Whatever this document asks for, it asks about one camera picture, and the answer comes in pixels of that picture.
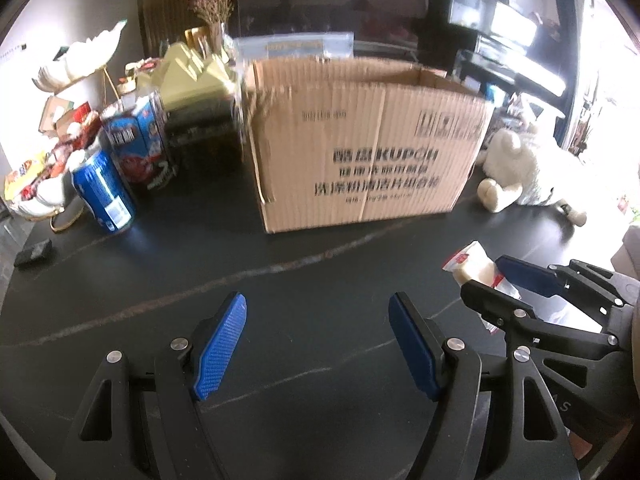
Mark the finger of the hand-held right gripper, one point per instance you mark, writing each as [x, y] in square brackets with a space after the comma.
[495, 300]
[530, 276]

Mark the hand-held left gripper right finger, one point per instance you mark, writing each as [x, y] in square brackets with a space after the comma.
[415, 345]

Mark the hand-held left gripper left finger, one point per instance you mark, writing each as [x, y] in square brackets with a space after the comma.
[220, 345]

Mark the white red snack packet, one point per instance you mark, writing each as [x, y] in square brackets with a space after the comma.
[475, 265]

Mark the cardboard box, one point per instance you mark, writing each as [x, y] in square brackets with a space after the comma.
[350, 125]

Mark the white bowl of snacks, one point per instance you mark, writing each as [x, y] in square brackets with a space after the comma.
[55, 155]

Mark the grey chair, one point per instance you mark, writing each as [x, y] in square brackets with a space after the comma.
[627, 255]

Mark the white plush toy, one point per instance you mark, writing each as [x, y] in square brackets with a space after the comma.
[515, 165]

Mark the blue soda can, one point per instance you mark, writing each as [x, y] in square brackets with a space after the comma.
[102, 190]

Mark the small black remote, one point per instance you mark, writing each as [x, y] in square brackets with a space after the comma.
[33, 252]

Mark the blue red carton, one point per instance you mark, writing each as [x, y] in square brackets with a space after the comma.
[140, 140]

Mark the dark green box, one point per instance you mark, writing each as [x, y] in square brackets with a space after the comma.
[200, 120]

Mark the black piano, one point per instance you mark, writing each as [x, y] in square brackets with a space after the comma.
[500, 35]

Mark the pale green paper box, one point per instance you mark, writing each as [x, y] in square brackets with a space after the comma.
[185, 75]

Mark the white shell-shaped tray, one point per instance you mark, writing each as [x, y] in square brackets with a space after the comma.
[75, 62]

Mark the dried flower bunch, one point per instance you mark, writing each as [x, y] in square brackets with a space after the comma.
[212, 10]

